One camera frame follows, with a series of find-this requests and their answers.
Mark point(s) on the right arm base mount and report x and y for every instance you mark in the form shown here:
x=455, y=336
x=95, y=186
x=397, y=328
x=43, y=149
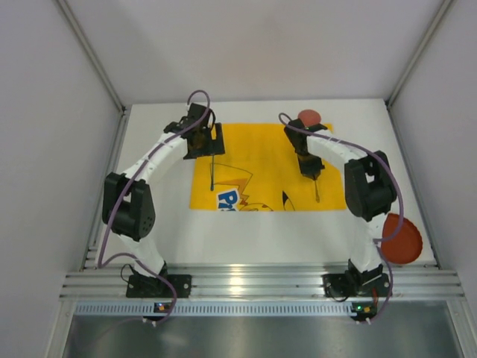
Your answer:
x=354, y=285

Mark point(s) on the red round plate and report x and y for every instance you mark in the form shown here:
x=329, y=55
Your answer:
x=405, y=247

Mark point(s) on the pink plastic cup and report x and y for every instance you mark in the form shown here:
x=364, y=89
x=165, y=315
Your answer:
x=309, y=118

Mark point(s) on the gold ornate spoon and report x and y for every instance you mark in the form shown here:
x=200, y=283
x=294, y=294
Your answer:
x=317, y=194

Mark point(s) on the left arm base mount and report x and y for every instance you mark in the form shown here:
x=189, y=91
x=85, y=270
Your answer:
x=140, y=286

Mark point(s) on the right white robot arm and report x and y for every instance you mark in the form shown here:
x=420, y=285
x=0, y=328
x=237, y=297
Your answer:
x=369, y=190

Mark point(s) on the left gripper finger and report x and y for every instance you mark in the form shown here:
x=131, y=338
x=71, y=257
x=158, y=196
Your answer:
x=192, y=155
x=218, y=146

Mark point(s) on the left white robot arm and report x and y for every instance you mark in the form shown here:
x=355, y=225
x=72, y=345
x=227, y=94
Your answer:
x=128, y=206

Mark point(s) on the blue metal fork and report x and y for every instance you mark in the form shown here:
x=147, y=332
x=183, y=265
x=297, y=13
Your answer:
x=212, y=173

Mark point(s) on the aluminium front rail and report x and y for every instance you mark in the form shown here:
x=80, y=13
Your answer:
x=241, y=290

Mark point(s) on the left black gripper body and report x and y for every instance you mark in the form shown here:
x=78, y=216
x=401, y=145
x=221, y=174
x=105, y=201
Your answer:
x=208, y=150

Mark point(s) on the yellow pikachu cloth placemat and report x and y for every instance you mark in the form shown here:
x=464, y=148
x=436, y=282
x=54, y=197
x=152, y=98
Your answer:
x=260, y=172

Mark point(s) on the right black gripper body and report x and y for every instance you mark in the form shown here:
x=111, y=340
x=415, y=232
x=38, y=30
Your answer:
x=312, y=170

